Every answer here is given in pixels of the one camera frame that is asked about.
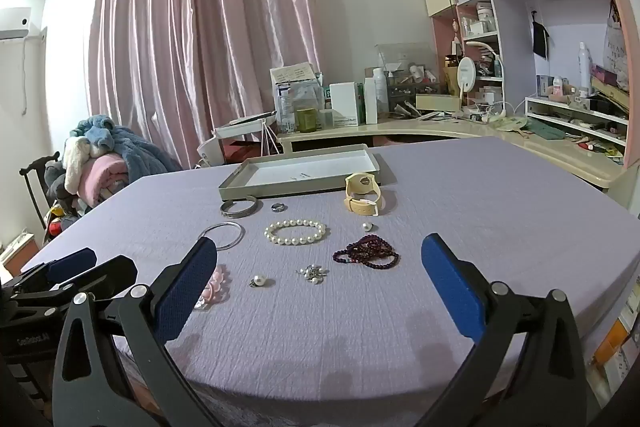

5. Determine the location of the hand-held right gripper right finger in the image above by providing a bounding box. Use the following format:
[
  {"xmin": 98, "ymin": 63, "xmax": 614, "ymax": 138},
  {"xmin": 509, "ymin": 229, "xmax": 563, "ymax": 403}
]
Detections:
[{"xmin": 420, "ymin": 234, "xmax": 601, "ymax": 427}]

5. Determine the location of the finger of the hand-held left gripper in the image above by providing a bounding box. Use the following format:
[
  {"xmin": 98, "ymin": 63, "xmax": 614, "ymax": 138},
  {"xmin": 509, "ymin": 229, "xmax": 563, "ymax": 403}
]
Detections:
[
  {"xmin": 15, "ymin": 256, "xmax": 138, "ymax": 308},
  {"xmin": 10, "ymin": 248, "xmax": 97, "ymax": 293}
]

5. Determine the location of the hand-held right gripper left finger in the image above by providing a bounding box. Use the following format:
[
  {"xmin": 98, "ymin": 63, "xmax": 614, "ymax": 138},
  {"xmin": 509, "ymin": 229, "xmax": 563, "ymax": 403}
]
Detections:
[{"xmin": 52, "ymin": 237, "xmax": 223, "ymax": 427}]

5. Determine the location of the pink flower hair clip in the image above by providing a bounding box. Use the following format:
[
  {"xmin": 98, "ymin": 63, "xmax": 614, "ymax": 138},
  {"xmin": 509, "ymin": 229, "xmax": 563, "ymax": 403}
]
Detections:
[{"xmin": 192, "ymin": 263, "xmax": 231, "ymax": 312}]

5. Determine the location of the thin silver bangle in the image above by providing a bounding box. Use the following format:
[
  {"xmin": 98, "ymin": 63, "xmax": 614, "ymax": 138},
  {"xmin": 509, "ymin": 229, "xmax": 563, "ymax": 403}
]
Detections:
[{"xmin": 198, "ymin": 222, "xmax": 247, "ymax": 253}]

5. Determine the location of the purple bead bracelet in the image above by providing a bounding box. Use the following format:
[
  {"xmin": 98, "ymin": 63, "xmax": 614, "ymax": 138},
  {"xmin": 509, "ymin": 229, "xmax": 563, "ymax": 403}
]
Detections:
[{"xmin": 332, "ymin": 234, "xmax": 401, "ymax": 269}]

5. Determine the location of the wide silver bangle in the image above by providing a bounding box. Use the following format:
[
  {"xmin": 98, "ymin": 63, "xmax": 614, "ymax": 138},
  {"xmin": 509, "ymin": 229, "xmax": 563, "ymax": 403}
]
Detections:
[{"xmin": 220, "ymin": 196, "xmax": 260, "ymax": 220}]

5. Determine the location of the white pearl bracelet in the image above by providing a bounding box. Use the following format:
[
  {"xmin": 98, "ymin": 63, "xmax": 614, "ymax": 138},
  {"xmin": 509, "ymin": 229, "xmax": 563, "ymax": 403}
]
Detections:
[{"xmin": 264, "ymin": 218, "xmax": 328, "ymax": 247}]

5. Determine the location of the grey shallow tray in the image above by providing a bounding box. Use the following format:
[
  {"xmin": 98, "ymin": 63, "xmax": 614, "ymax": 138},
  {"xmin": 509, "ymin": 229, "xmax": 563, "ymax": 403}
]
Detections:
[{"xmin": 218, "ymin": 144, "xmax": 396, "ymax": 202}]

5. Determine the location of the black chair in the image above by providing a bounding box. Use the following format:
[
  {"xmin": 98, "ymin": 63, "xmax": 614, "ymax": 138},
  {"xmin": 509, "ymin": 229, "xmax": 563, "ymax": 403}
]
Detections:
[{"xmin": 19, "ymin": 152, "xmax": 66, "ymax": 233}]

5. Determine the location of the lavender tablecloth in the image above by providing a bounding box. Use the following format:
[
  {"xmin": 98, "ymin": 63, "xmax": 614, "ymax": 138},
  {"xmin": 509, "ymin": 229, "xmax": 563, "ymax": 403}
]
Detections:
[{"xmin": 20, "ymin": 136, "xmax": 640, "ymax": 427}]

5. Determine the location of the pink folded blanket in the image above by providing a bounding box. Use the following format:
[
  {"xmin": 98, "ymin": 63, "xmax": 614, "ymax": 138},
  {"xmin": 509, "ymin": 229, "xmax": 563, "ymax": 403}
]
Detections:
[{"xmin": 80, "ymin": 154, "xmax": 131, "ymax": 208}]

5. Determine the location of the cream white cloth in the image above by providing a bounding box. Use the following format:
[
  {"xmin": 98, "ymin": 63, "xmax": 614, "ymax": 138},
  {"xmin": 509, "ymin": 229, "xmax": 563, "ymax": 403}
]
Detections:
[{"xmin": 64, "ymin": 137, "xmax": 96, "ymax": 195}]

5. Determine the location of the blue fleece garment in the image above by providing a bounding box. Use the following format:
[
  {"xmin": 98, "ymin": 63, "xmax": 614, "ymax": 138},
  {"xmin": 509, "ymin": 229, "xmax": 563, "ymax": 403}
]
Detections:
[{"xmin": 70, "ymin": 114, "xmax": 183, "ymax": 188}]

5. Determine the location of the yellow wristwatch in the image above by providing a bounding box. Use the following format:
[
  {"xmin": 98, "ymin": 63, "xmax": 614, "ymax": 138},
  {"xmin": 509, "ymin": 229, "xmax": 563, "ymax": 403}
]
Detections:
[{"xmin": 343, "ymin": 172, "xmax": 388, "ymax": 214}]

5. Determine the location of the cream corner desk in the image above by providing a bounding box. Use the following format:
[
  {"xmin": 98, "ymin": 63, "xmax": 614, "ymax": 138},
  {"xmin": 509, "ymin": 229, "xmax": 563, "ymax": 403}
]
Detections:
[{"xmin": 277, "ymin": 112, "xmax": 626, "ymax": 192}]

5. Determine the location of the round hand fan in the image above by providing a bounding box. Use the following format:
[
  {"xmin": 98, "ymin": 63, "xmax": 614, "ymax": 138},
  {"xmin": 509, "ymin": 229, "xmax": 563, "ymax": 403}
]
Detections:
[{"xmin": 487, "ymin": 116, "xmax": 528, "ymax": 130}]

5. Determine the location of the white flat box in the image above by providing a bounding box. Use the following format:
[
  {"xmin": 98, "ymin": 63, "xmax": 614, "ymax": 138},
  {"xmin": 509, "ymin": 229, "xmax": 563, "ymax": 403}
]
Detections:
[{"xmin": 214, "ymin": 111, "xmax": 277, "ymax": 140}]

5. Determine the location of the green cloth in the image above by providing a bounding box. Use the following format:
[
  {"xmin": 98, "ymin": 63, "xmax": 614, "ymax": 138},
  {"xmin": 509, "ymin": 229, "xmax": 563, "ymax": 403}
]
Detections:
[{"xmin": 525, "ymin": 116, "xmax": 566, "ymax": 140}]

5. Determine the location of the beige long box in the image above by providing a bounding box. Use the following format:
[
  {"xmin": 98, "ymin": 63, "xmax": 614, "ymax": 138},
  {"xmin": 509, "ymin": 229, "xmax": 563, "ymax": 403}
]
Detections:
[{"xmin": 415, "ymin": 93, "xmax": 463, "ymax": 112}]

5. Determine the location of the white square bottle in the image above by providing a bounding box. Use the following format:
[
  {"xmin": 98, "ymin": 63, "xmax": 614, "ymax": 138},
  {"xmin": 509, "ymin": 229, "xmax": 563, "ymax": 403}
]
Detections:
[{"xmin": 364, "ymin": 77, "xmax": 379, "ymax": 125}]

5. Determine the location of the white spray bottle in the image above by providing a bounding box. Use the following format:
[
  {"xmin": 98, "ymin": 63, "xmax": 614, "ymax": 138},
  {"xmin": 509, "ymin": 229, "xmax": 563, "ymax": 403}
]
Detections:
[{"xmin": 372, "ymin": 68, "xmax": 390, "ymax": 115}]

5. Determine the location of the green candle jar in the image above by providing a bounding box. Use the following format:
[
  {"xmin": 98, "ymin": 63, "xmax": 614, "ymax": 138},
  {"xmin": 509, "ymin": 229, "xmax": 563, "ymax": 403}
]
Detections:
[{"xmin": 296, "ymin": 108, "xmax": 319, "ymax": 132}]

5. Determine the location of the white carton box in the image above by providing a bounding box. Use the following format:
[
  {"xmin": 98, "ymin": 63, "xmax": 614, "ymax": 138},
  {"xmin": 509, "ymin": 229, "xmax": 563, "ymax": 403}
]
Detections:
[{"xmin": 329, "ymin": 82, "xmax": 360, "ymax": 128}]

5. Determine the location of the round white mirror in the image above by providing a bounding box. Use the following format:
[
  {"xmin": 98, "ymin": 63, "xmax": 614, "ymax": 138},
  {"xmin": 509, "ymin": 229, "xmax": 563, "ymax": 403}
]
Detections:
[{"xmin": 457, "ymin": 57, "xmax": 478, "ymax": 112}]

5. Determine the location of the clear bag of packets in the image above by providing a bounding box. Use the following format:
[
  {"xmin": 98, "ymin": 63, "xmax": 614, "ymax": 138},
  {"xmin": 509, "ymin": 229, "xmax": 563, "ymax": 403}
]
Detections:
[{"xmin": 270, "ymin": 63, "xmax": 326, "ymax": 134}]

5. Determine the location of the clear acrylic organizer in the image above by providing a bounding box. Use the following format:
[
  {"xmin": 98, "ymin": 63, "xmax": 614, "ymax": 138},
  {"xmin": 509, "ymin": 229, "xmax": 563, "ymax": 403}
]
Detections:
[{"xmin": 375, "ymin": 43, "xmax": 441, "ymax": 108}]

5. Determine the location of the white air conditioner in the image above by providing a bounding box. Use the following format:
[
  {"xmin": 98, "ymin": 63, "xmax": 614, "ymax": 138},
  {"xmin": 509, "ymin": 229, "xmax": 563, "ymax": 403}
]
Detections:
[{"xmin": 0, "ymin": 7, "xmax": 31, "ymax": 40}]

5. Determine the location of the pink curtain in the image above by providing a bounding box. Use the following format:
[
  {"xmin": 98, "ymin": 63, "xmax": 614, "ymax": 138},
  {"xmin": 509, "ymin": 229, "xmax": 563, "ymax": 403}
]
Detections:
[{"xmin": 82, "ymin": 0, "xmax": 351, "ymax": 170}]

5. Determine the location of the tall white lotion bottle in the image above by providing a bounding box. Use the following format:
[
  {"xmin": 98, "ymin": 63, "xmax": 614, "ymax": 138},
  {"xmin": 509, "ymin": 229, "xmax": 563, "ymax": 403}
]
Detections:
[{"xmin": 578, "ymin": 42, "xmax": 593, "ymax": 95}]

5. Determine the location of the pink and white bookshelf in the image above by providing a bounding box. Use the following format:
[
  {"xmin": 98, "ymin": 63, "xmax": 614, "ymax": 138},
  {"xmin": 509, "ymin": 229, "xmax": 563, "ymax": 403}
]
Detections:
[{"xmin": 412, "ymin": 0, "xmax": 640, "ymax": 170}]

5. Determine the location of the black hanging pouch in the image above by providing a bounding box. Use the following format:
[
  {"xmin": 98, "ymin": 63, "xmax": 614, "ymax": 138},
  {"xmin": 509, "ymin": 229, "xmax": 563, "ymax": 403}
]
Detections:
[{"xmin": 531, "ymin": 11, "xmax": 551, "ymax": 60}]

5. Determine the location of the printed shopping bag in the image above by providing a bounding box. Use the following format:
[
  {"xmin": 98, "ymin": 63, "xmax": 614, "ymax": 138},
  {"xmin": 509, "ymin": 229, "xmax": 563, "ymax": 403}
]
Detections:
[{"xmin": 602, "ymin": 0, "xmax": 631, "ymax": 90}]

